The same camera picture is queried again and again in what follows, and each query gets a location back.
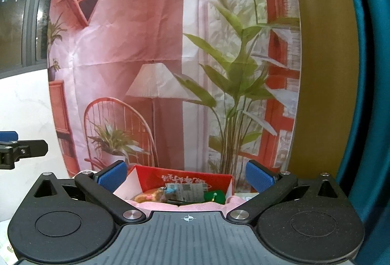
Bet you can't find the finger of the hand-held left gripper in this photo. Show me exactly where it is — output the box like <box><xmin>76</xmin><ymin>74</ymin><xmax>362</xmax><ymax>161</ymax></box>
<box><xmin>0</xmin><ymin>131</ymin><xmax>18</xmax><ymax>144</ymax></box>
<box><xmin>0</xmin><ymin>139</ymin><xmax>49</xmax><ymax>170</ymax></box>

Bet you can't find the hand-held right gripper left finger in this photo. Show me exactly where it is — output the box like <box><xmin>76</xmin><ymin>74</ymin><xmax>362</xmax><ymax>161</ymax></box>
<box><xmin>32</xmin><ymin>160</ymin><xmax>147</xmax><ymax>223</ymax></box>

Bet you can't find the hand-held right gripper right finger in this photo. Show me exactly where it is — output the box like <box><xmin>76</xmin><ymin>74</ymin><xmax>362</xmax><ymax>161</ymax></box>
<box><xmin>227</xmin><ymin>160</ymin><xmax>349</xmax><ymax>223</ymax></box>

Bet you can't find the red cardboard box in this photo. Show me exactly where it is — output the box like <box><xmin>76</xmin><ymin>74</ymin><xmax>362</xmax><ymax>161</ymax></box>
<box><xmin>113</xmin><ymin>165</ymin><xmax>236</xmax><ymax>207</ymax></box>

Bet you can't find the pink towel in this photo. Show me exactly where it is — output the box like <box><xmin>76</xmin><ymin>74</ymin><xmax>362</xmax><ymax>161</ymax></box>
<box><xmin>126</xmin><ymin>196</ymin><xmax>259</xmax><ymax>213</ymax></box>

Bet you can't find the small green item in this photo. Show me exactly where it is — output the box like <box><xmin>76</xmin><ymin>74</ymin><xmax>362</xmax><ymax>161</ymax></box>
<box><xmin>204</xmin><ymin>190</ymin><xmax>226</xmax><ymax>203</ymax></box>

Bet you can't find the checkered flower print tablecloth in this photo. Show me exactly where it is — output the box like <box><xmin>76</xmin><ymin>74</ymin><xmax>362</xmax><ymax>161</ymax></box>
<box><xmin>0</xmin><ymin>218</ymin><xmax>23</xmax><ymax>265</ymax></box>

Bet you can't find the dark glass window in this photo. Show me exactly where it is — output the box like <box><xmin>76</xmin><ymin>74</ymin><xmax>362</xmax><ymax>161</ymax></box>
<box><xmin>0</xmin><ymin>0</ymin><xmax>66</xmax><ymax>79</ymax></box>

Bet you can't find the teal curtain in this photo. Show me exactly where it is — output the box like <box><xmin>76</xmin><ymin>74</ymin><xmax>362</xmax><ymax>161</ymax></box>
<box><xmin>335</xmin><ymin>0</ymin><xmax>390</xmax><ymax>265</ymax></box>

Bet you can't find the printed room scene backdrop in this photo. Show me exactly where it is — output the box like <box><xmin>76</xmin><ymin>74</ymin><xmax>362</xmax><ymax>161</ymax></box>
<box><xmin>47</xmin><ymin>0</ymin><xmax>302</xmax><ymax>187</ymax></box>

